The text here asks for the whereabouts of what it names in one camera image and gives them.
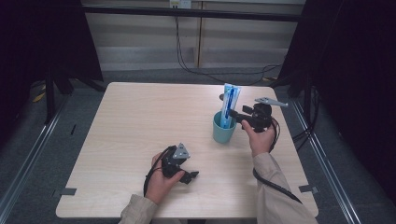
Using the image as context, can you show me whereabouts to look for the teal cup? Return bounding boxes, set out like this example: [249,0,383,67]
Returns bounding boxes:
[212,110,238,145]

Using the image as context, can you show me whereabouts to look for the hand-held gripper cable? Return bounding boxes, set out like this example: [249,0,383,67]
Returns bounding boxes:
[252,116,304,205]
[143,145,177,198]

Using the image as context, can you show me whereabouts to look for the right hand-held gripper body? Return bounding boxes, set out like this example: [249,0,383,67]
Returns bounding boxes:
[247,96,290,133]

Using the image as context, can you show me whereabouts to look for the black metal stand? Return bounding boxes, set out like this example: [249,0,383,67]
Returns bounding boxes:
[303,74,314,132]
[43,66,106,125]

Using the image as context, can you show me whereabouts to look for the black wall cable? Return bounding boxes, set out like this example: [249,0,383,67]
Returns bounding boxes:
[174,6,283,87]

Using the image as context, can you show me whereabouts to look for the left hand-held gripper cable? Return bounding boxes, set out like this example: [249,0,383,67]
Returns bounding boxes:
[143,145,177,198]

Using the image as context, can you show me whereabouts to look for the white wall outlet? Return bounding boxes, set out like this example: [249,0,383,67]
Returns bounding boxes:
[168,0,192,9]

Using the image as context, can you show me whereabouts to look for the black curtain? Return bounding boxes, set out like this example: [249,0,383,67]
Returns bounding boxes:
[278,0,396,197]
[0,0,104,147]

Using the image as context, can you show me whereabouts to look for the person's left hand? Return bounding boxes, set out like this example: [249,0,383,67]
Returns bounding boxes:
[145,152,186,206]

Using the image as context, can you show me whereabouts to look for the right hand-held gripper cable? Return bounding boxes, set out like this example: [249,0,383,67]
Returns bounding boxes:
[252,116,304,205]

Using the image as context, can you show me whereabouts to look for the metal floor rail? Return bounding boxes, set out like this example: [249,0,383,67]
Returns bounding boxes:
[0,92,71,218]
[290,99,362,224]

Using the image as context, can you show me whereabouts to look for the white and blue toothpaste tube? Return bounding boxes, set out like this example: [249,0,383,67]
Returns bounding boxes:
[219,82,242,130]

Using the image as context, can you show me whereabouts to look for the person's right hand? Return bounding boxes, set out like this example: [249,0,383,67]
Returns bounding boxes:
[241,119,278,158]

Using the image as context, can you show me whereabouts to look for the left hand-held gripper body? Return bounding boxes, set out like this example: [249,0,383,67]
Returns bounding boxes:
[161,142,191,179]

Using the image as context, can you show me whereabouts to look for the black floor cables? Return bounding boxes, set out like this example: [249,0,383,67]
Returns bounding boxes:
[292,87,321,152]

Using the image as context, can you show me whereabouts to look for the yellow floor scrap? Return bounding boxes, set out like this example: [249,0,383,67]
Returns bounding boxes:
[32,91,47,103]

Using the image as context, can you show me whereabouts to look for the black horizontal bar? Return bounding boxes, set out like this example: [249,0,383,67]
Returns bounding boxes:
[82,5,303,22]

